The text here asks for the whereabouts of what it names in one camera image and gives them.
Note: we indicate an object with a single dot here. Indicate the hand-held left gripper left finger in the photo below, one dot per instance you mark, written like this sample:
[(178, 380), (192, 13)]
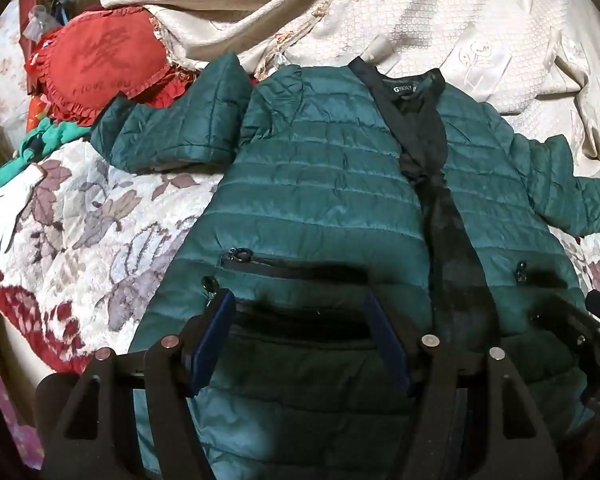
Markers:
[(214, 345)]

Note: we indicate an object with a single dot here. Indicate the pale floral sheet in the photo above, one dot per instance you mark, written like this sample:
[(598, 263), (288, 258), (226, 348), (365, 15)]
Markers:
[(0, 80)]

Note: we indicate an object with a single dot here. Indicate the white fringed cloth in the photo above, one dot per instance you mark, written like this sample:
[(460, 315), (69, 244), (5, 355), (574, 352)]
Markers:
[(10, 210)]

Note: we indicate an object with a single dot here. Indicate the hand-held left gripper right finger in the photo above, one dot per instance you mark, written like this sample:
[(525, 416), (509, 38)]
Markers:
[(387, 345)]

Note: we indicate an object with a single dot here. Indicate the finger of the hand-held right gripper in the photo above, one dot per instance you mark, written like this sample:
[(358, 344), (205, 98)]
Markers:
[(565, 322)]

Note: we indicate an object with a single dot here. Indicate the green quilted puffer jacket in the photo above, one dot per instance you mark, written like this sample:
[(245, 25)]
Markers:
[(330, 175)]

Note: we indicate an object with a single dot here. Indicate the pink floral cloth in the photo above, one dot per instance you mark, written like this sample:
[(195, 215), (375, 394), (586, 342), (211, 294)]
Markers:
[(0, 400)]

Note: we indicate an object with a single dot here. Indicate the green cloth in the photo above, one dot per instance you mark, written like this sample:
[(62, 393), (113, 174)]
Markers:
[(55, 135)]

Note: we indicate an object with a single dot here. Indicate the floral red and white blanket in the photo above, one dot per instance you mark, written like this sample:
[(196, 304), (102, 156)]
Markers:
[(105, 240)]

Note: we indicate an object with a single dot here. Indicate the red ruffled heart pillow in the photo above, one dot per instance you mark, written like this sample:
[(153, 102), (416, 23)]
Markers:
[(100, 60)]

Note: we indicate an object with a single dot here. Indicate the beige embroidered bedspread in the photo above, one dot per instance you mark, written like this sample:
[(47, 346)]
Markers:
[(430, 20)]

